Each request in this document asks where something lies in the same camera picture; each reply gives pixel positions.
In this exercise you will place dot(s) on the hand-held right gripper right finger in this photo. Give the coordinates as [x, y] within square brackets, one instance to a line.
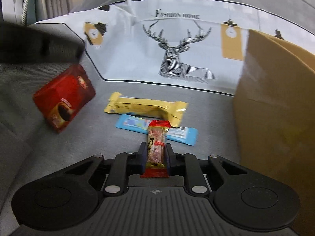
[168, 157]

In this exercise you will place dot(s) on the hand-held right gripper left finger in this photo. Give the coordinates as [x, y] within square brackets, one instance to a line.
[142, 157]

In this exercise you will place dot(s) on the red coffee box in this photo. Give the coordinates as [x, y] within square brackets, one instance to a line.
[64, 95]

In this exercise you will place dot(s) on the brown cardboard box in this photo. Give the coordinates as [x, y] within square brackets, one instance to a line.
[275, 98]

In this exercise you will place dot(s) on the blue snack bar packet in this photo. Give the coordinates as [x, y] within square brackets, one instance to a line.
[133, 123]

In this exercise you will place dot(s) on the deer printed blanket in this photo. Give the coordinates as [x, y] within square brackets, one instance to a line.
[137, 61]

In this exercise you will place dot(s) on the yellow snack bar packet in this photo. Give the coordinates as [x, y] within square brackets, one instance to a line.
[142, 105]

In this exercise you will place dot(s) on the white appliance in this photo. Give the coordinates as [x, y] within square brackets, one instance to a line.
[12, 0]

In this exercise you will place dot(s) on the red-ended sausage snack packet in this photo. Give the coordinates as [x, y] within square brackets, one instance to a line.
[155, 147]

